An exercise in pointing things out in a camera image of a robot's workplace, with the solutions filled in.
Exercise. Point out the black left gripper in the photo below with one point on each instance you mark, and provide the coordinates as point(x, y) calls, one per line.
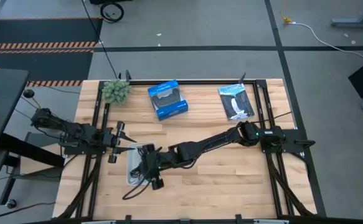
point(113, 138)

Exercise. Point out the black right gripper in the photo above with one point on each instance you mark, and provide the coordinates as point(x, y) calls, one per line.
point(153, 163)

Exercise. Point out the white plastic tray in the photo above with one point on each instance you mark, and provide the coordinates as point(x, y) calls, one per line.
point(132, 161)

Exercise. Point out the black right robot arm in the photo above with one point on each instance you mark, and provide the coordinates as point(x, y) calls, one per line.
point(212, 141)

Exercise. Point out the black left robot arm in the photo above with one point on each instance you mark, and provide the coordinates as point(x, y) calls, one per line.
point(75, 130)

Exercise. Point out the green artificial succulent plant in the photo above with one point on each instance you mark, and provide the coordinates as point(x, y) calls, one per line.
point(116, 91)

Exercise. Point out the blue game controller box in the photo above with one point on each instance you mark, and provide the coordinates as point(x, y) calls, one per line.
point(167, 99)

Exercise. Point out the black hazard-striped floor mat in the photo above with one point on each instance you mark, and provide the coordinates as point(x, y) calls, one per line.
point(41, 46)

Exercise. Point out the black caster wheel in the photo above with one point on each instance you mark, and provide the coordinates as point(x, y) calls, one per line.
point(11, 203)

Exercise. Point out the black side desk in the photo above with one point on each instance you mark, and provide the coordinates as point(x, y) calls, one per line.
point(0, 105)

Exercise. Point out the grey metal table leg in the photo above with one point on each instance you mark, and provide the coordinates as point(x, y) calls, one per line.
point(355, 21)

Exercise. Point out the black aluminium table frame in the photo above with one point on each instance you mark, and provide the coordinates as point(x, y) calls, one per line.
point(184, 82)

